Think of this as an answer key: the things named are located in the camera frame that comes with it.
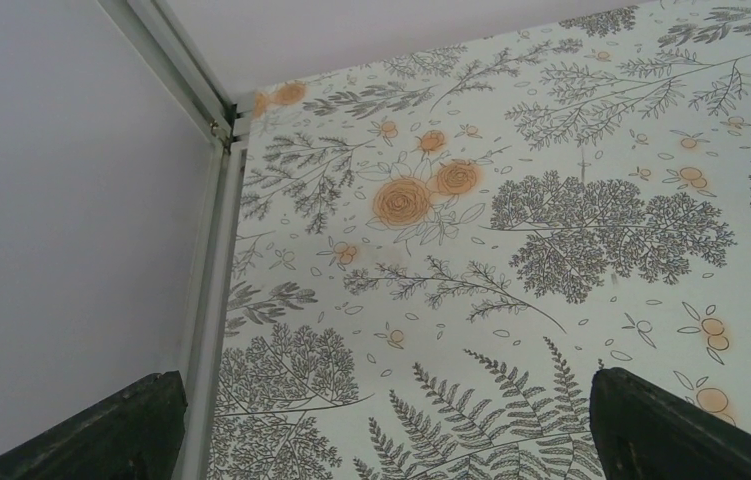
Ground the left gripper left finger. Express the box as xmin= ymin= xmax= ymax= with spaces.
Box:
xmin=0 ymin=371 xmax=188 ymax=479

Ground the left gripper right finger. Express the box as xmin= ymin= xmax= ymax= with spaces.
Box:
xmin=589 ymin=367 xmax=751 ymax=480

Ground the floral patterned table mat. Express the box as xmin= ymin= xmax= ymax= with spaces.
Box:
xmin=203 ymin=1 xmax=751 ymax=479

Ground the aluminium corner post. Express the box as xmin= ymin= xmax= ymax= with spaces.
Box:
xmin=101 ymin=1 xmax=252 ymax=479

